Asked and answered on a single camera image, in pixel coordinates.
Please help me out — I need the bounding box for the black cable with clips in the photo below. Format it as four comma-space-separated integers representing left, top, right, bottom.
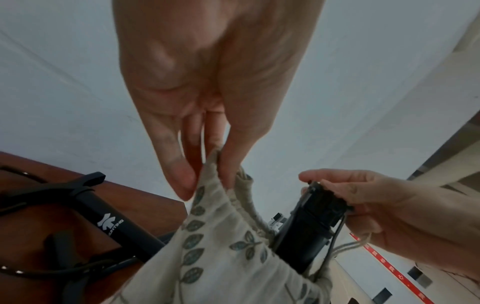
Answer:
0, 164, 146, 279

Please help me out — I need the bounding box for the red wall banner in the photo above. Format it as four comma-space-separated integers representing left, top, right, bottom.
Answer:
348, 232, 429, 304

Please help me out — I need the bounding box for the person's left hand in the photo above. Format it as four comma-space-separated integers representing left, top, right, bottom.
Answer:
111, 0, 326, 202

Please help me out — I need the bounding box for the leaf print drawstring bag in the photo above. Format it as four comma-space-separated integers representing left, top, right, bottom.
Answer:
99, 148, 374, 304

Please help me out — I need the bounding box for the pile of black tripods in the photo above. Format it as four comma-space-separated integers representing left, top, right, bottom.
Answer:
269, 180, 357, 275

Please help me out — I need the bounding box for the person's right hand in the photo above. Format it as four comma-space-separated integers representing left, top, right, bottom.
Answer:
298, 168, 480, 280

